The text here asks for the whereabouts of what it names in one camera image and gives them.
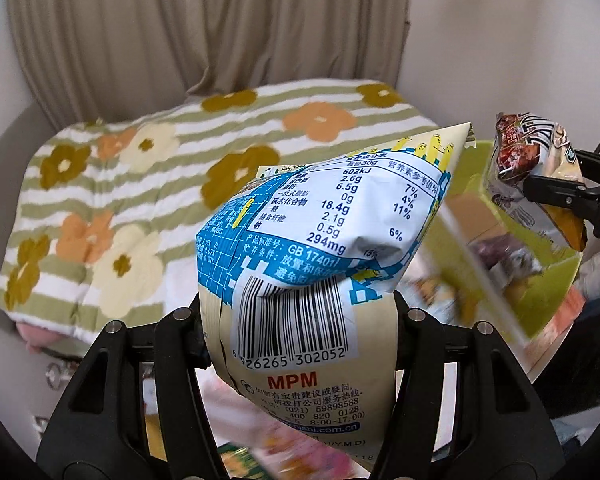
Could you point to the green cardboard snack box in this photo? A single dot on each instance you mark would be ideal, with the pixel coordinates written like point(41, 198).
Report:
point(477, 264)

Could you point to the floral striped green quilt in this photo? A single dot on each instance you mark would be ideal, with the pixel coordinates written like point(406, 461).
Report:
point(108, 213)

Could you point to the beige curtain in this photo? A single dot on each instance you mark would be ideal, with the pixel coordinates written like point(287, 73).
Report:
point(121, 59)

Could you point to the grey padded headboard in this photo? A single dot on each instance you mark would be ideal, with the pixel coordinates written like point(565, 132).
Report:
point(18, 143)

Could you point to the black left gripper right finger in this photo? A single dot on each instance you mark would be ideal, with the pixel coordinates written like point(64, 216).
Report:
point(500, 429)

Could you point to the blue white chip bag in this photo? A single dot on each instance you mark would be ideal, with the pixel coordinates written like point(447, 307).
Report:
point(296, 276)

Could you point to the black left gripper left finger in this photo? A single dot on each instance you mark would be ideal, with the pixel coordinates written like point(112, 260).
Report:
point(98, 428)

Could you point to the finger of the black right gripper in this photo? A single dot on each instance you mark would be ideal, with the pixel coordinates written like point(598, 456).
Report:
point(584, 202)
point(590, 165)

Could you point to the brown white snack bag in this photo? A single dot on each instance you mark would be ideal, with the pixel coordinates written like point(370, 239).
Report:
point(526, 146)

